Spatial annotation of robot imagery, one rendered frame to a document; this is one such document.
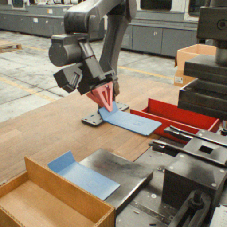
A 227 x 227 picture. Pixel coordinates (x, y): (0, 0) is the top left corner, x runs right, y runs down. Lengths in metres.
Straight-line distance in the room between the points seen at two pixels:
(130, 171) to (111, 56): 0.39
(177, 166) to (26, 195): 0.32
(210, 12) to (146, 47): 5.53
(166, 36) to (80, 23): 5.06
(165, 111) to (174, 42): 4.76
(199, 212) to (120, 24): 0.62
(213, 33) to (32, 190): 0.47
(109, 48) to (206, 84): 0.45
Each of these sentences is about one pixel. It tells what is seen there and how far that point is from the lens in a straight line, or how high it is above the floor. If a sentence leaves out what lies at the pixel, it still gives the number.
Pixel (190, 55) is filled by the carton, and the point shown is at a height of 0.70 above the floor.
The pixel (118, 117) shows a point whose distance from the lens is 0.68.
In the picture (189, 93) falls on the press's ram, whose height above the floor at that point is 1.14.
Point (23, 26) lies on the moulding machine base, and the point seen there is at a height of 0.29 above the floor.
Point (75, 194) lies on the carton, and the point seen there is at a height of 0.95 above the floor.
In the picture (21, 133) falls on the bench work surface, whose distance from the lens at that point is 0.83.
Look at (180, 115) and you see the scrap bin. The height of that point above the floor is 0.93.
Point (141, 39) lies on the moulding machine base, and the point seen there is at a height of 0.35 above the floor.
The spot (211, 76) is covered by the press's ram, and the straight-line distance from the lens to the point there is 0.47.
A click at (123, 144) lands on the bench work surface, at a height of 0.90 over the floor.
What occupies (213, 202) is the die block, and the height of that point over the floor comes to 0.95.
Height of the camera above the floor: 1.29
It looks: 25 degrees down
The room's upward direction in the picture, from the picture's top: straight up
